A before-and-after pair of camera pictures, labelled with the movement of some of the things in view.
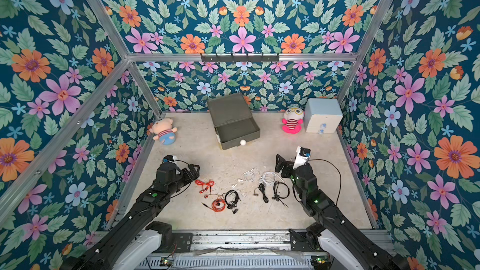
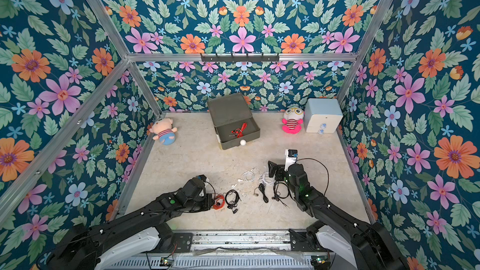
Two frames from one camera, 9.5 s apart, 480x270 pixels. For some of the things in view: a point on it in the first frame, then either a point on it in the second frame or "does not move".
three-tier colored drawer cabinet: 232,120 does not move
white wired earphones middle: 269,177 does not move
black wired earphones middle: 261,187 does not move
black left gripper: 189,178 to 208,198
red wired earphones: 209,184 to 239,131
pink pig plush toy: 164,132 does not move
